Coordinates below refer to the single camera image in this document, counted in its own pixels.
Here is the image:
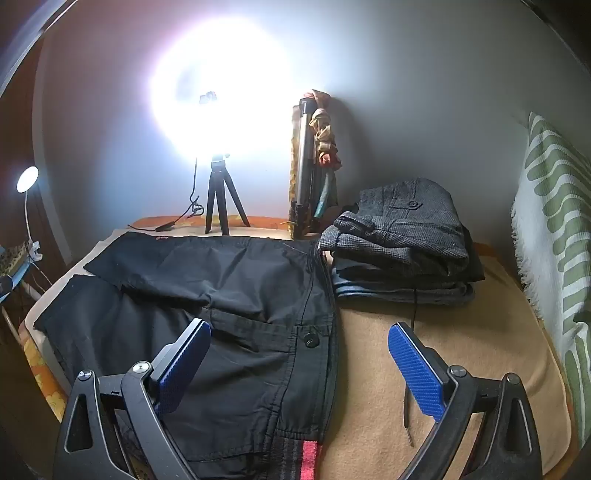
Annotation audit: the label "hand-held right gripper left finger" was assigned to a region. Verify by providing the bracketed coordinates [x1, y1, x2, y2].
[53, 318, 213, 480]

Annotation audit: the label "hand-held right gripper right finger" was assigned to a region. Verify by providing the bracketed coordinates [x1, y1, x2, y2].
[388, 322, 541, 480]

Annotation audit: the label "black pants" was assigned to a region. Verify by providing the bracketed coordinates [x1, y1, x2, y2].
[34, 231, 342, 480]

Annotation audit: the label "dark folded pants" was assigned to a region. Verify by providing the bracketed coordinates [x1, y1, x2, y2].
[330, 230, 485, 283]

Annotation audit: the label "grey checked folded pants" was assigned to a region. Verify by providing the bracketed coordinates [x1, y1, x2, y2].
[318, 178, 472, 278]

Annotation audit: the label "tan blanket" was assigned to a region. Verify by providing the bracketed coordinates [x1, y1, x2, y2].
[23, 226, 573, 480]

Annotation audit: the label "blue folded jeans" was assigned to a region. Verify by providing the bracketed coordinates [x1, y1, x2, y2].
[332, 272, 476, 306]

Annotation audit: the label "small black tripod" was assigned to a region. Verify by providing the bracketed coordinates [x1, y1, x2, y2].
[203, 154, 252, 236]

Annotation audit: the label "green striped white cloth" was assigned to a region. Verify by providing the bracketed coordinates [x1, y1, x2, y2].
[510, 111, 591, 462]

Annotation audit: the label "leopard patterned cloth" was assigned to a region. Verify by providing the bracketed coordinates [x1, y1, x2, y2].
[0, 244, 34, 280]

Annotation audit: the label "white desk lamp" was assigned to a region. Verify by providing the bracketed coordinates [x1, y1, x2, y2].
[16, 166, 44, 259]

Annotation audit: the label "folded silver tripod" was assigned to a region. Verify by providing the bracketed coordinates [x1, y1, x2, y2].
[288, 97, 326, 238]

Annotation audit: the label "patterned knotted cloth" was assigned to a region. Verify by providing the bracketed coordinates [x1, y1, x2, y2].
[308, 90, 345, 172]

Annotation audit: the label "black cable with inline switch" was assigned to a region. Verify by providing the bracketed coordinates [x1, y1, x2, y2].
[131, 157, 206, 232]

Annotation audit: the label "bright ring light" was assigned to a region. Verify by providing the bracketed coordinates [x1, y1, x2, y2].
[148, 18, 296, 158]

